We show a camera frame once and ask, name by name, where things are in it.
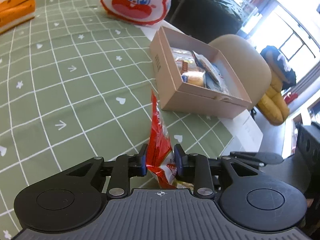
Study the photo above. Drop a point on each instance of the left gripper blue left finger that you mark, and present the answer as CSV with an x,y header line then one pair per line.
x,y
122,169

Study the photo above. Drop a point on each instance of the blue white snack bag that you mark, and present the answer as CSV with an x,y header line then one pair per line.
x,y
213,78

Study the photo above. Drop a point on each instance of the green grid tablecloth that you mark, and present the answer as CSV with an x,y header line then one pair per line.
x,y
75,84

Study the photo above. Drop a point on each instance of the white red snack packet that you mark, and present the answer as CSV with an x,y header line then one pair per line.
x,y
194,77

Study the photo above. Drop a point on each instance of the red snack bag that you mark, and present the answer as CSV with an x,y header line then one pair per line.
x,y
160,156

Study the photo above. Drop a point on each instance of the beige chair right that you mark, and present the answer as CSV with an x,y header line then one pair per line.
x,y
249,66

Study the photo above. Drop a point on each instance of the pink cardboard box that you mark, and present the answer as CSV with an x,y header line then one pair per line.
x,y
193,77

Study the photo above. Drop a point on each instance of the orange tissue box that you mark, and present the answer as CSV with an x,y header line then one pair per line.
x,y
16,12

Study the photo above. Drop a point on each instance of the fish tank cabinet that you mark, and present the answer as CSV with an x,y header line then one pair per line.
x,y
206,20

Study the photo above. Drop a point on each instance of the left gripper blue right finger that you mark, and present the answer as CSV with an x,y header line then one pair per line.
x,y
194,169

